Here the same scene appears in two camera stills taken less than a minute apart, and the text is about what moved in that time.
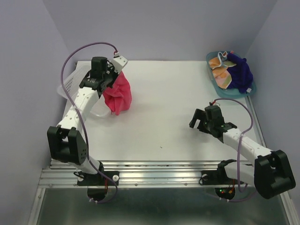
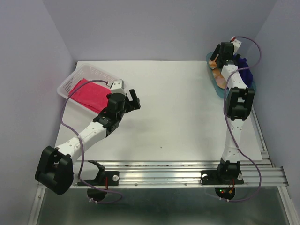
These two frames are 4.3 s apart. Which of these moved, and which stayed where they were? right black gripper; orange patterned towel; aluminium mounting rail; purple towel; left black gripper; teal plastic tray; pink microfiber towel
Moved: right black gripper; left black gripper; pink microfiber towel
Stayed: purple towel; orange patterned towel; aluminium mounting rail; teal plastic tray
